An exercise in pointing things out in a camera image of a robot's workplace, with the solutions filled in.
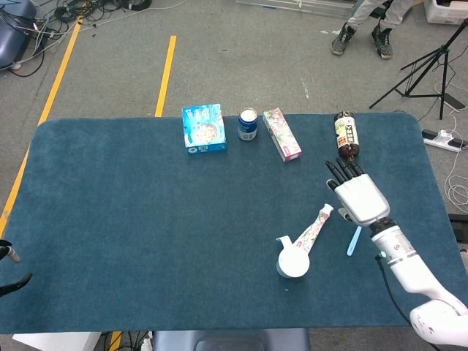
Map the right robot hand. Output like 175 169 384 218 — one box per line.
324 158 390 225

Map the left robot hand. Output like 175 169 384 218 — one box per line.
0 239 33 298

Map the light blue toothbrush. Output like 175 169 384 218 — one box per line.
346 225 363 257

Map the floral toothpaste tube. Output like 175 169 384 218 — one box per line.
293 203 335 254

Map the light blue hooked cup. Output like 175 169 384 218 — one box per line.
276 236 312 279

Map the dark tea bottle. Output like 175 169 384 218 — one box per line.
333 111 361 162

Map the floral toothpaste carton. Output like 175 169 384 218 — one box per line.
262 107 303 163

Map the white box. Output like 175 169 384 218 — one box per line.
12 331 102 351

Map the white power strip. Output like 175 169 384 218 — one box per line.
422 128 468 153

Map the blue soda can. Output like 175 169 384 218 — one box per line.
238 107 259 142

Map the blue table mat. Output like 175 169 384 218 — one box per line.
0 112 458 334

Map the black tripod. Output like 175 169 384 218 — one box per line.
369 18 468 121

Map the blue cookie box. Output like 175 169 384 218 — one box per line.
181 103 228 155

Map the person in grey trousers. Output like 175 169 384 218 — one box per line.
331 0 405 59

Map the white plastic storage crate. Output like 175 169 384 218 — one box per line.
423 0 468 26

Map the dark blue machine base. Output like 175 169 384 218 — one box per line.
0 0 37 70

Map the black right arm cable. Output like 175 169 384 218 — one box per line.
374 254 454 350

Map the white coiled cable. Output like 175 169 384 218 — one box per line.
444 109 468 205

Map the silver flat metal frame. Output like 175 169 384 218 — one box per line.
235 0 354 18

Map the black floor cable tangle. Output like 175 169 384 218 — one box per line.
0 0 154 78

